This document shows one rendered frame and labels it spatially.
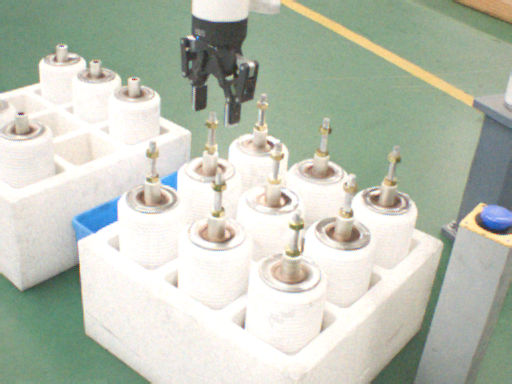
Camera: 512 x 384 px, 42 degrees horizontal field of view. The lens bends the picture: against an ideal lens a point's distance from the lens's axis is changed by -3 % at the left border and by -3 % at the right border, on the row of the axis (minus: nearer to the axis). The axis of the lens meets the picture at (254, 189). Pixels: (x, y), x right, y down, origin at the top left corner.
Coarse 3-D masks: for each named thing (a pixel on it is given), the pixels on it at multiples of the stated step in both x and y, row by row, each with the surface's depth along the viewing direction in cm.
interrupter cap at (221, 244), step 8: (208, 216) 91; (192, 224) 89; (200, 224) 89; (232, 224) 90; (240, 224) 90; (192, 232) 88; (200, 232) 88; (232, 232) 89; (240, 232) 89; (192, 240) 86; (200, 240) 86; (208, 240) 87; (216, 240) 87; (224, 240) 87; (232, 240) 87; (240, 240) 87; (208, 248) 85; (216, 248) 85; (224, 248) 85; (232, 248) 86
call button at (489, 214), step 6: (486, 210) 83; (492, 210) 83; (498, 210) 83; (504, 210) 83; (486, 216) 82; (492, 216) 82; (498, 216) 82; (504, 216) 82; (510, 216) 82; (486, 222) 83; (492, 222) 82; (498, 222) 81; (504, 222) 81; (510, 222) 82; (498, 228) 82; (504, 228) 82
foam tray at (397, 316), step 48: (96, 240) 97; (432, 240) 104; (96, 288) 98; (144, 288) 90; (384, 288) 93; (96, 336) 104; (144, 336) 94; (192, 336) 87; (240, 336) 82; (336, 336) 84; (384, 336) 97
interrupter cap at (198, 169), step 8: (192, 160) 104; (200, 160) 105; (224, 160) 105; (184, 168) 102; (192, 168) 102; (200, 168) 103; (224, 168) 103; (232, 168) 103; (192, 176) 100; (200, 176) 100; (208, 176) 101; (224, 176) 101; (232, 176) 101
